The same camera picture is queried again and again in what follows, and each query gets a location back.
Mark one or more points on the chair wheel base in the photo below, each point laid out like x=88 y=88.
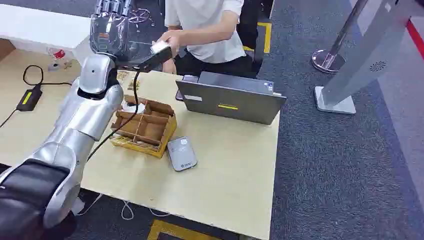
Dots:
x=140 y=16

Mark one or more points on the black power adapter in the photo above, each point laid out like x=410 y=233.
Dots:
x=29 y=98

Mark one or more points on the grey laptop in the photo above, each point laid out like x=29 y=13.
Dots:
x=232 y=102

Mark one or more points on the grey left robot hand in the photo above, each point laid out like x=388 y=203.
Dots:
x=109 y=33

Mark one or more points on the person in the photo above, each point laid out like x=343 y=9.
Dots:
x=212 y=49

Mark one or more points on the silver kiosk stand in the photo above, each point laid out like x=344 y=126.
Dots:
x=361 y=56

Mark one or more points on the printed sticker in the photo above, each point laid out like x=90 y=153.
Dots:
x=133 y=86
x=122 y=76

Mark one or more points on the wooden card box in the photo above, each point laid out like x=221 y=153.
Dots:
x=149 y=132

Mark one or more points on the chrome stanchion post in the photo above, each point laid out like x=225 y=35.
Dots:
x=328 y=61

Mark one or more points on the clear bag with red item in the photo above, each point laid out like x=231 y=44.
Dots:
x=58 y=54

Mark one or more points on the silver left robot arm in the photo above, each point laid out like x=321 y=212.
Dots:
x=82 y=116

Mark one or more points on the person's hand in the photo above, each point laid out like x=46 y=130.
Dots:
x=173 y=37

